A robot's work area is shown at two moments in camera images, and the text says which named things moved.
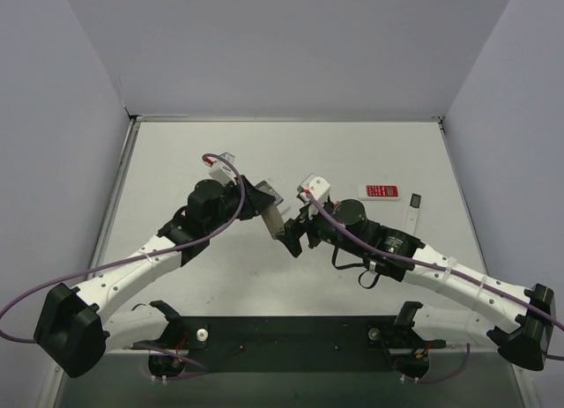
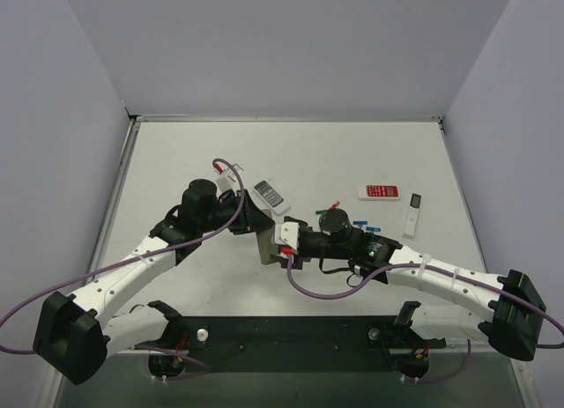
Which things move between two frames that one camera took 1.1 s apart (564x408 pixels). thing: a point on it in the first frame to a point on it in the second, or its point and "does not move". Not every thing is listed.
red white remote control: [379, 192] does not move
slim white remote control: [412, 213] does not move
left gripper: [254, 197] to [246, 212]
